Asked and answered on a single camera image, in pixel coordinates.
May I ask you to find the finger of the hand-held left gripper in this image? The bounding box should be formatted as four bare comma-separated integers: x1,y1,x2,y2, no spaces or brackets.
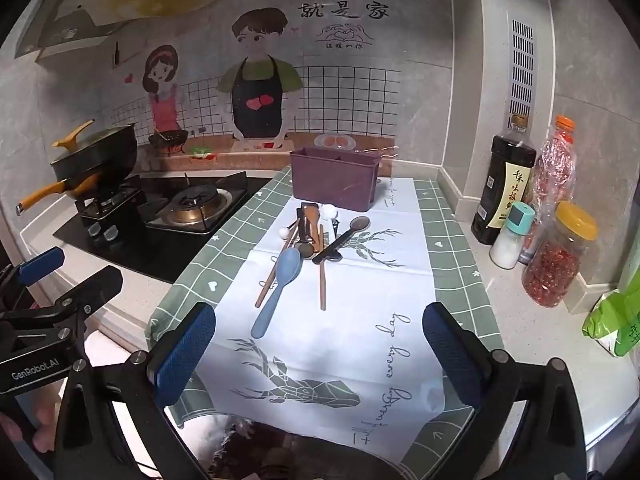
0,265,125,361
0,246,66,312

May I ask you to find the orange capped plastic bottle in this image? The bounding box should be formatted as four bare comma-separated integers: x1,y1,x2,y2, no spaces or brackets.
520,115,577,266

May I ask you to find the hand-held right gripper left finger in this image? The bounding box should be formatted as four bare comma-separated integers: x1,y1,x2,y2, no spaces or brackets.
52,302,217,480

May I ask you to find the wooden chopstick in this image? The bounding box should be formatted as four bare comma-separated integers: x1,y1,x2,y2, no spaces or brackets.
255,220,302,309
318,224,327,311

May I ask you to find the dark wooden spoon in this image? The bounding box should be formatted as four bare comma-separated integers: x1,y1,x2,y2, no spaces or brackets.
312,216,372,266

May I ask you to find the black gas stove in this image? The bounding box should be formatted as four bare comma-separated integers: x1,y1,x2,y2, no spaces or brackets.
52,170,281,283

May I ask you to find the light wooden spoon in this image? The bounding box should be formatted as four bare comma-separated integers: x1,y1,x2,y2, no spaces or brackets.
299,202,322,245

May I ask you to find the cartoon wall sticker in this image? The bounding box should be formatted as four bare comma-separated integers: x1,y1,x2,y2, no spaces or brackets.
100,0,407,171

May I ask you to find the yellow lidded chili jar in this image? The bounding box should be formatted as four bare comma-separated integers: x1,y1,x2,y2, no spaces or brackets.
521,201,599,308

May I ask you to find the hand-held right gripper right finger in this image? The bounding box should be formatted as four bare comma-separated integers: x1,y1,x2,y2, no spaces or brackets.
422,302,588,480

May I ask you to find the teal capped salt shaker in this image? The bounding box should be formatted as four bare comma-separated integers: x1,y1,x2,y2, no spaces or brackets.
489,201,535,269

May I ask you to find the purple utensil holder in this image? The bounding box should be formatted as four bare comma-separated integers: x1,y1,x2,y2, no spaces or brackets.
290,147,381,211

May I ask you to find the yellow handled frying pan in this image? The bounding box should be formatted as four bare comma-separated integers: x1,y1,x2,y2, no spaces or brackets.
15,170,143,217

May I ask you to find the black wok with lid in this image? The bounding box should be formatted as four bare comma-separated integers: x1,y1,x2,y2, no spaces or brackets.
50,120,140,183

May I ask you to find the green checked deer tablecloth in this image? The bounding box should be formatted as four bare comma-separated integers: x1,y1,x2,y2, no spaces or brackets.
145,162,506,466

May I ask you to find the white vent grille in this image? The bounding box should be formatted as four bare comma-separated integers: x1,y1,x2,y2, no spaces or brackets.
509,19,536,121

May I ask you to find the blue plastic spoon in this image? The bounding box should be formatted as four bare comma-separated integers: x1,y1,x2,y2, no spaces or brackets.
250,248,302,339

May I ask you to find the dark soy sauce bottle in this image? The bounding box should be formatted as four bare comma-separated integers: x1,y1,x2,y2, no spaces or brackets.
471,114,537,246

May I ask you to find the green plastic bag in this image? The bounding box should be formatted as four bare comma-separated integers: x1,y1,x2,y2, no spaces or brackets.
581,285,640,358

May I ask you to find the range hood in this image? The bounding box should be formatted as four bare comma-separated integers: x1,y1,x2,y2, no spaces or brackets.
15,0,211,61

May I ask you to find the person's left hand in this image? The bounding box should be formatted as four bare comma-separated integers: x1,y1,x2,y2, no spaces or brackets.
0,390,63,461

